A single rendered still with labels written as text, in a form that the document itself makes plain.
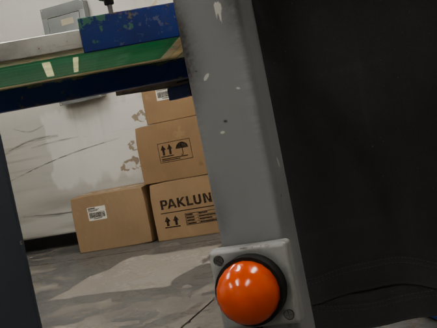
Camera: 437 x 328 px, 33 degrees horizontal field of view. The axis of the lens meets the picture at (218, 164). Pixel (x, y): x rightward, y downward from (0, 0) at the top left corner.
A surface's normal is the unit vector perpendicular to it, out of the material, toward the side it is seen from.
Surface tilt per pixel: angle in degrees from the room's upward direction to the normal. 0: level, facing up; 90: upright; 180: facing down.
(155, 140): 90
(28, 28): 90
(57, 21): 90
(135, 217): 90
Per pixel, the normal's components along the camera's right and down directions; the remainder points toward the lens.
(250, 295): 0.14, -0.15
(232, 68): -0.33, 0.11
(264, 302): 0.49, 0.11
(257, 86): 0.93, -0.17
